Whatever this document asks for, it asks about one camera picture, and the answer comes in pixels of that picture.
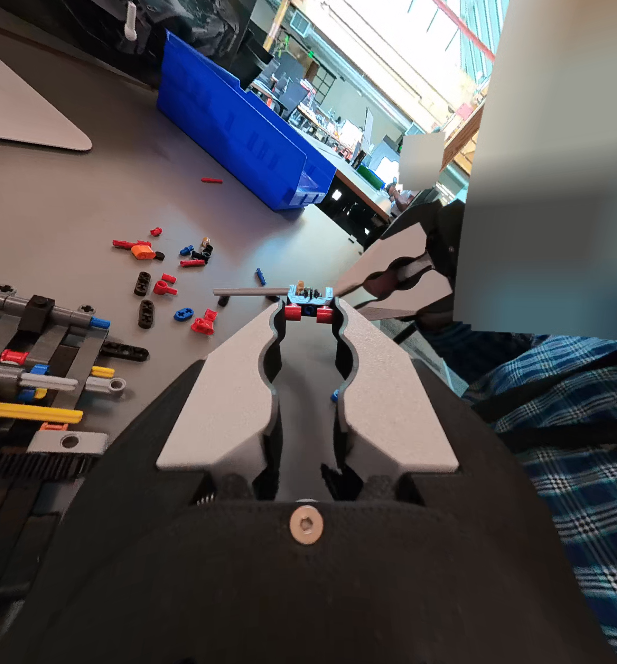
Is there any person's right forearm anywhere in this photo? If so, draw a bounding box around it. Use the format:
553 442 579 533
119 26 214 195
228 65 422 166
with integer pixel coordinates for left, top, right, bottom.
391 311 553 403

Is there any large lego technic chassis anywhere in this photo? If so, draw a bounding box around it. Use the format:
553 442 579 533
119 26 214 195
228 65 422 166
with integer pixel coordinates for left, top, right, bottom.
0 283 149 602

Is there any plain blue storage bin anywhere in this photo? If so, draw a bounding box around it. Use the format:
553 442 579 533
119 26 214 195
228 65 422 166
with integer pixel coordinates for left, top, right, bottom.
156 30 336 211

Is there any person's right hand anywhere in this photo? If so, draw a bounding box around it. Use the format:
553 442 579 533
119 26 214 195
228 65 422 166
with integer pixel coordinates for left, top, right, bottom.
366 271 406 299

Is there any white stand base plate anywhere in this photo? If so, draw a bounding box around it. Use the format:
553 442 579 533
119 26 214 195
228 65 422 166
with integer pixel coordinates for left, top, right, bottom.
0 43 92 152

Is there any black shoulder strap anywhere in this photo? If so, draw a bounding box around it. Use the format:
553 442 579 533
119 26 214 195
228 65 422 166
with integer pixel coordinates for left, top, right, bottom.
471 340 617 452

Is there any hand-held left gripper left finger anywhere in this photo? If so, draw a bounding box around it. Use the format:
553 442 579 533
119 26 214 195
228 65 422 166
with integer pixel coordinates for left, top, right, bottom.
155 300 286 501

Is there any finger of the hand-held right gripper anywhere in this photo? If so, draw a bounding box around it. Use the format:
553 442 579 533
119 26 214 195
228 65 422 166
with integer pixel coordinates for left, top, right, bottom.
334 222 434 295
359 269 454 321

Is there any small black lego subassembly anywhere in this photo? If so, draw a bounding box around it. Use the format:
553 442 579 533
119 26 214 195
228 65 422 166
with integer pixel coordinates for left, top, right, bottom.
285 280 335 323

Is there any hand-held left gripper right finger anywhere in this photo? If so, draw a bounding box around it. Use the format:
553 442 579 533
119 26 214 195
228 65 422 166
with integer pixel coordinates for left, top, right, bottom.
330 298 460 491

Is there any person's blue plaid shirt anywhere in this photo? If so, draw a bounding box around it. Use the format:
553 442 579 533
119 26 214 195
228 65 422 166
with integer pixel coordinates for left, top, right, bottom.
464 334 617 664

